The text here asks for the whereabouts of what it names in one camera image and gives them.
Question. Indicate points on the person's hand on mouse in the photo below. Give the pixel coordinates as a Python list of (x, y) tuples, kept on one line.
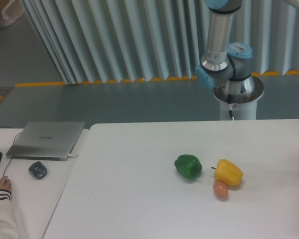
[(5, 186)]

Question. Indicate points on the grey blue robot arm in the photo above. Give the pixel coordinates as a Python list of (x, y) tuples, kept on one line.
[(221, 49)]

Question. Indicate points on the white striped sleeve forearm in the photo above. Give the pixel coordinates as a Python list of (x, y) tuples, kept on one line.
[(8, 223)]

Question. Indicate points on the silver closed laptop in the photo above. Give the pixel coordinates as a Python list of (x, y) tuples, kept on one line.
[(47, 140)]

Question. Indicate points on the white folding partition screen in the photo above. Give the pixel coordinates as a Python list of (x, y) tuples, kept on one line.
[(102, 40)]

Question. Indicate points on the green bell pepper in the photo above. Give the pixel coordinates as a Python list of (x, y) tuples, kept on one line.
[(188, 166)]

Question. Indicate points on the brown egg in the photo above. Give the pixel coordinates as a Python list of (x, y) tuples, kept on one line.
[(220, 189)]

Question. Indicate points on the yellow bell pepper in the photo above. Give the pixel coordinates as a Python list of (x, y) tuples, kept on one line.
[(228, 173)]

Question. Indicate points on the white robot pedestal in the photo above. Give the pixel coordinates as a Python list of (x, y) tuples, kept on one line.
[(238, 99)]

